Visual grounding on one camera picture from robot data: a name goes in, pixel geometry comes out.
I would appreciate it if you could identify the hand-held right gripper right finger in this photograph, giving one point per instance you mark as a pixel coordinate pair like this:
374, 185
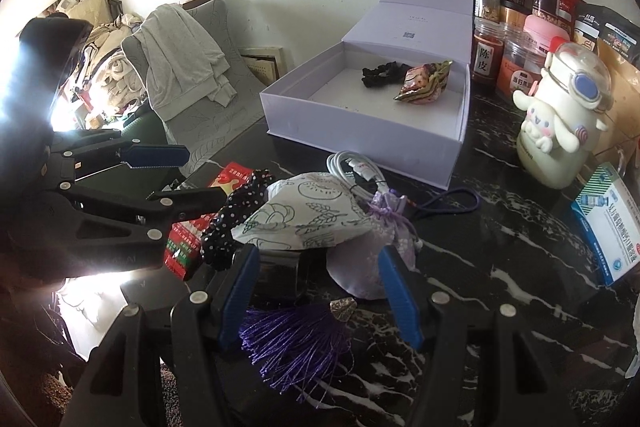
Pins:
400, 297

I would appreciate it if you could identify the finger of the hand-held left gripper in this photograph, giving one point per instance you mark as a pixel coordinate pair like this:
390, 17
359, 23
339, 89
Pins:
200, 198
155, 155

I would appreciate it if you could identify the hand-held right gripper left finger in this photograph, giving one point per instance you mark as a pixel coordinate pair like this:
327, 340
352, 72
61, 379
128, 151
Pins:
237, 292

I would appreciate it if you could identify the black polka dot scrunchie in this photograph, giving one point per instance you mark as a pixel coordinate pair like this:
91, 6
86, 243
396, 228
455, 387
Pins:
235, 212

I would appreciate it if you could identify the red snack packet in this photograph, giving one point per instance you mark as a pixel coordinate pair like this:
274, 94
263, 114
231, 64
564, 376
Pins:
187, 242

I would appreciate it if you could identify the purple sachet bag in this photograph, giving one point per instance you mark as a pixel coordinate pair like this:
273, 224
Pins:
370, 252

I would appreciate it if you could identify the dark grey pouch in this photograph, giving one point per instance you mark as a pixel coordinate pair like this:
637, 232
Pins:
295, 272

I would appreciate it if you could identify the purple tassel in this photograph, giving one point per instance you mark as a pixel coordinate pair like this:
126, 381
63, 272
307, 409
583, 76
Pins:
295, 337

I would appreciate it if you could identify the white leaf print pouch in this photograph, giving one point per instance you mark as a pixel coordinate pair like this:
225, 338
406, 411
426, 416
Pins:
300, 212

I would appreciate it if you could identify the lavender cardboard box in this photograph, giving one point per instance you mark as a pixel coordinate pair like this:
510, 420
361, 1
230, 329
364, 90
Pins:
350, 132

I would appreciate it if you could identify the pile of beige bedding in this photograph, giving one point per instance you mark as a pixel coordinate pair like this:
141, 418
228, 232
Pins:
115, 72

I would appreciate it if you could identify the grey cushioned chair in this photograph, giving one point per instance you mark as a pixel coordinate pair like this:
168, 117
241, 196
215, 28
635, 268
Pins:
240, 107

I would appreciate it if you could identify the light grey garment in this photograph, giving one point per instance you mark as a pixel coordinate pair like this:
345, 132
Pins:
175, 57

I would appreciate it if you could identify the white cartoon dog bottle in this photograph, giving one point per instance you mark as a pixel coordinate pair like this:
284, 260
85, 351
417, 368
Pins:
550, 142

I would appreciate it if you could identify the striped snack packet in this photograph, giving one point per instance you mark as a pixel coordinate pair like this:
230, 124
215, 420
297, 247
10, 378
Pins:
425, 82

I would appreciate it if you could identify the blue and white medicine box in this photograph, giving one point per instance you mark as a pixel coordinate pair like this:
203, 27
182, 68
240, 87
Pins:
607, 227

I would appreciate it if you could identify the clear jar orange label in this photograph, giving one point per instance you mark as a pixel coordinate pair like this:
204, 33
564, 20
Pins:
520, 67

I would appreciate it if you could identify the clear jar brown label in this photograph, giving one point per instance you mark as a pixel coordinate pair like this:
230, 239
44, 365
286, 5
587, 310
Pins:
487, 52

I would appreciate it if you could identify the orange tin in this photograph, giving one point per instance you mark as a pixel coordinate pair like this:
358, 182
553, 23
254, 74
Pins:
512, 14

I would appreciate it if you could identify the brown paper bag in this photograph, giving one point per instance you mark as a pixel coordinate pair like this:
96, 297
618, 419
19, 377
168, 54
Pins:
625, 92

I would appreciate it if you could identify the pink round container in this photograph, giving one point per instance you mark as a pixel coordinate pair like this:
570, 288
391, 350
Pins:
542, 27

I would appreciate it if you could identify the black lid nut jar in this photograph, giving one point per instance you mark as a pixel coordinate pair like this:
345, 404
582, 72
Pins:
487, 2

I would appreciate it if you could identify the black foil bag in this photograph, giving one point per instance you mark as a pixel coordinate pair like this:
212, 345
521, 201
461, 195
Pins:
592, 27

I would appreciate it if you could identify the red foil packet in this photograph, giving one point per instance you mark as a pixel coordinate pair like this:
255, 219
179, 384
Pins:
570, 7

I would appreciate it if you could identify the dark printed bag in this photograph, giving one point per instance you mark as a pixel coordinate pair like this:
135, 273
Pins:
622, 39

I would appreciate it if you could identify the wooden picture frame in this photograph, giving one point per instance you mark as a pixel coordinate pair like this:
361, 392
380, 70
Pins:
262, 67

